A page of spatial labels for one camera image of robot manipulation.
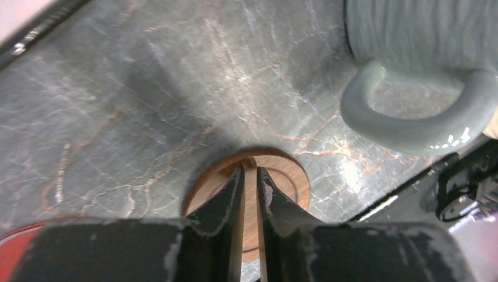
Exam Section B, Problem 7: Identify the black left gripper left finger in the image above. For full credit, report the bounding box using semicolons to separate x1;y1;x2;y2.
9;167;245;281

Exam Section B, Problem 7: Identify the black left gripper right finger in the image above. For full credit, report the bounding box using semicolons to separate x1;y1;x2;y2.
257;167;475;281

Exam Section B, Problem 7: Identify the dark brown round coaster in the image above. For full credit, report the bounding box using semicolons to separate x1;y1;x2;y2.
181;149;311;263

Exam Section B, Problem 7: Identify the red round coaster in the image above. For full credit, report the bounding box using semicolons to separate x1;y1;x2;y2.
1;222;46;282

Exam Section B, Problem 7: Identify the grey ceramic mug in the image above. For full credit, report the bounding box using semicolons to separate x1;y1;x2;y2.
340;1;497;156

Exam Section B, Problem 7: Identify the strawberry print serving tray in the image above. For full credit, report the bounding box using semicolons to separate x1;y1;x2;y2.
1;0;88;69

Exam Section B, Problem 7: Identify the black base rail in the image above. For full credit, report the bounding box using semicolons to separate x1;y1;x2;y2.
350;140;497;227

